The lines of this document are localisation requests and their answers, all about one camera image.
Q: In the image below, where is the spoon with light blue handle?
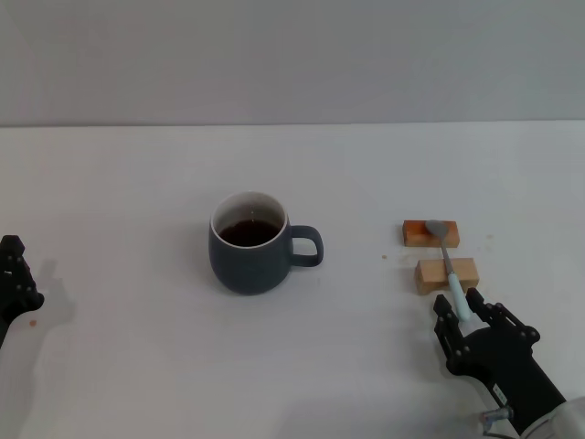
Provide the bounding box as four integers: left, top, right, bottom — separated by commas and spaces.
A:
425, 219, 473, 323

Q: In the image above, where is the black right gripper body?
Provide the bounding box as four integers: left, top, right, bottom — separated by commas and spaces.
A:
449, 325, 569, 436

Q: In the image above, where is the reddish brown wooden block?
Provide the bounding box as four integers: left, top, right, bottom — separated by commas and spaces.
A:
402, 219, 460, 249

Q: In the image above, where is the light wooden notched block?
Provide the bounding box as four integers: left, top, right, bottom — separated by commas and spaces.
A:
414, 257, 480, 296

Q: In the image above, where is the dark grey coffee mug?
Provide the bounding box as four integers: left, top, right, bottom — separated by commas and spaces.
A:
208, 190, 325, 296

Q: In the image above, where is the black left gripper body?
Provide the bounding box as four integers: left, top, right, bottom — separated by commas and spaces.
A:
0, 316, 22, 350

